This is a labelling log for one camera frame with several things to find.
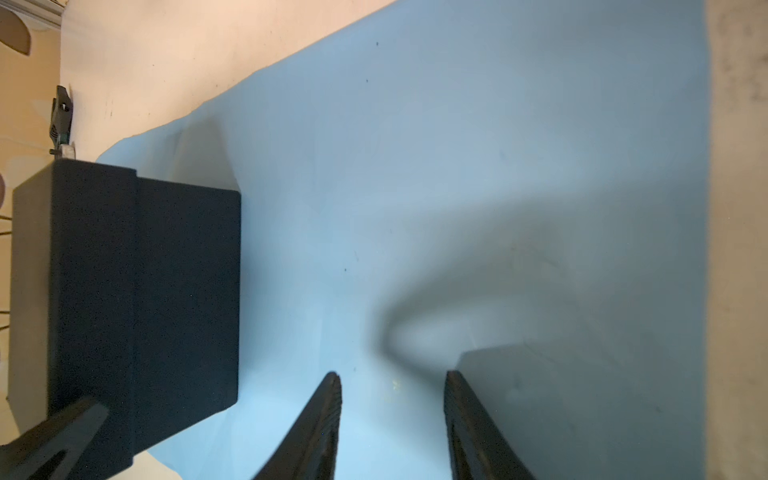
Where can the dark navy gift box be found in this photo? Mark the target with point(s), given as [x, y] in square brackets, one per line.
[125, 289]

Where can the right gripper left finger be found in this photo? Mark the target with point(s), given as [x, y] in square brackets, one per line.
[309, 449]

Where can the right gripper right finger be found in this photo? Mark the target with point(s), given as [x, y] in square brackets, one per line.
[477, 448]

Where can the black adjustable wrench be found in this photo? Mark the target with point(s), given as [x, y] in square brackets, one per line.
[60, 125]

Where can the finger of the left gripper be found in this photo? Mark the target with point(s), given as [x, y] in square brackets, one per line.
[52, 449]

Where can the light blue wrapping paper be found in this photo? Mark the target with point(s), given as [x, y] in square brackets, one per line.
[517, 190]

